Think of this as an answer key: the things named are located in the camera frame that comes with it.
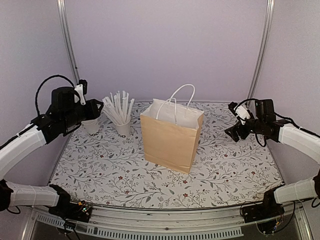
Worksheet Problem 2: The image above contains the aluminium front rail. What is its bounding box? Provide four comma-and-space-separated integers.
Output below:
21, 203, 314, 240

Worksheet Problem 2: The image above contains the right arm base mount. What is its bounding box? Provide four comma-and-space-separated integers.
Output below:
239, 188, 285, 235

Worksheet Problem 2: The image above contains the floral tablecloth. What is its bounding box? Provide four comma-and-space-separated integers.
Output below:
50, 102, 283, 209

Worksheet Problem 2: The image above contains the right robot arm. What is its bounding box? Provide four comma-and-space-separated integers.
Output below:
225, 98, 320, 218

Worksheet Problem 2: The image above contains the brown paper bag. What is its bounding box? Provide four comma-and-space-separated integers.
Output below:
140, 83, 204, 174

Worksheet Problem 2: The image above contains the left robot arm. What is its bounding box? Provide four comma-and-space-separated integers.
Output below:
0, 79, 104, 217

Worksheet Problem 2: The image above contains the bundle of wrapped white straws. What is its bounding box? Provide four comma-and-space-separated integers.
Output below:
102, 90, 135, 126

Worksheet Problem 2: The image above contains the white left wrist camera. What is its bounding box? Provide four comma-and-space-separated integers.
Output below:
74, 79, 88, 106

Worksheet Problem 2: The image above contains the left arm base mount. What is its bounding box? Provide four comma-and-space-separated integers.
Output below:
48, 197, 92, 236

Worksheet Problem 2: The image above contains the left aluminium frame post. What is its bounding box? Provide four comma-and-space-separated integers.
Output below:
56, 0, 81, 84

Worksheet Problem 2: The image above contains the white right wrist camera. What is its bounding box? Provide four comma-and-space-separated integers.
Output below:
228, 102, 251, 125

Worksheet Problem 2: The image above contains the stack of white paper cups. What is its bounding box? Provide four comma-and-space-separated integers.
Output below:
81, 119, 100, 137

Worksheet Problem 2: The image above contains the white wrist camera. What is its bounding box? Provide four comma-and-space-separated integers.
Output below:
74, 79, 88, 106
228, 102, 251, 125

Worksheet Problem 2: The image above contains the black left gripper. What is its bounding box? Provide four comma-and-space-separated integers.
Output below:
61, 98, 105, 129

